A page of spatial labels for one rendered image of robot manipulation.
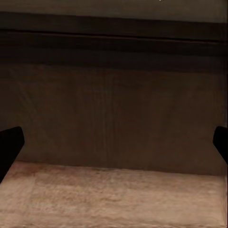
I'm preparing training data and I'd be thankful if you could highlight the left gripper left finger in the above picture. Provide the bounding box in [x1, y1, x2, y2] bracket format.
[0, 126, 25, 183]

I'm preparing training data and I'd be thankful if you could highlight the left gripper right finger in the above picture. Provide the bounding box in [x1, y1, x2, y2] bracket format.
[213, 126, 228, 164]

